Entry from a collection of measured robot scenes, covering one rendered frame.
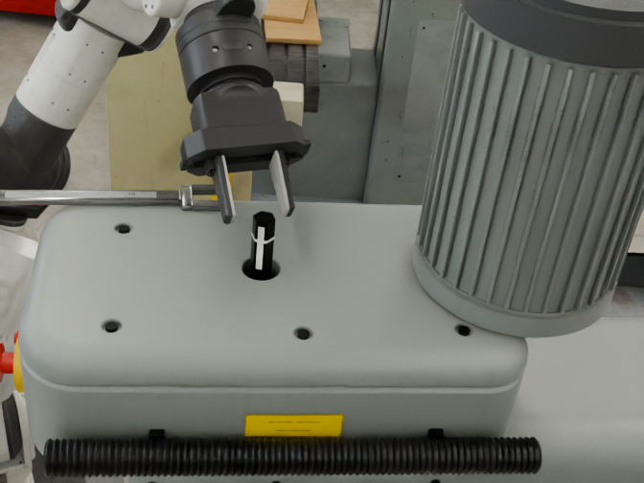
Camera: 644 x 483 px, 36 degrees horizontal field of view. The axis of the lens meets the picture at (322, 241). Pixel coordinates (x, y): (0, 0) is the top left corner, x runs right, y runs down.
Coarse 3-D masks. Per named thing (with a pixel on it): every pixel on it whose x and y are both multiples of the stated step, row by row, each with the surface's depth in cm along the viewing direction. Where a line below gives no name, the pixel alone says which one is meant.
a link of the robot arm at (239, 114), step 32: (224, 32) 94; (192, 64) 95; (224, 64) 93; (256, 64) 94; (192, 96) 97; (224, 96) 94; (256, 96) 95; (224, 128) 92; (256, 128) 93; (288, 128) 94; (192, 160) 92; (256, 160) 96
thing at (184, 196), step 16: (0, 192) 100; (16, 192) 100; (32, 192) 100; (48, 192) 100; (64, 192) 100; (80, 192) 101; (96, 192) 101; (112, 192) 101; (128, 192) 101; (144, 192) 102; (160, 192) 102; (176, 192) 102; (192, 192) 103; (208, 192) 103; (192, 208) 101; (208, 208) 101
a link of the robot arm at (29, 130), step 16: (16, 112) 128; (0, 128) 129; (16, 128) 128; (32, 128) 128; (48, 128) 128; (64, 128) 129; (0, 144) 127; (16, 144) 128; (32, 144) 128; (48, 144) 129; (64, 144) 132; (0, 160) 126; (16, 160) 129; (32, 160) 130; (48, 160) 131; (0, 176) 127; (16, 176) 129; (32, 176) 131; (48, 176) 134
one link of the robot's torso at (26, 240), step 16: (0, 224) 133; (16, 224) 134; (0, 240) 131; (16, 240) 132; (32, 240) 134; (0, 256) 130; (16, 256) 131; (32, 256) 132; (0, 272) 131; (16, 272) 131; (0, 288) 131; (16, 288) 132; (0, 304) 131; (16, 304) 132; (0, 320) 131; (16, 320) 132; (0, 384) 133; (0, 400) 135
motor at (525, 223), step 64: (512, 0) 73; (576, 0) 72; (640, 0) 73; (448, 64) 85; (512, 64) 76; (576, 64) 74; (640, 64) 73; (448, 128) 85; (512, 128) 78; (576, 128) 76; (640, 128) 78; (448, 192) 87; (512, 192) 82; (576, 192) 81; (640, 192) 83; (448, 256) 89; (512, 256) 85; (576, 256) 85; (512, 320) 89; (576, 320) 90
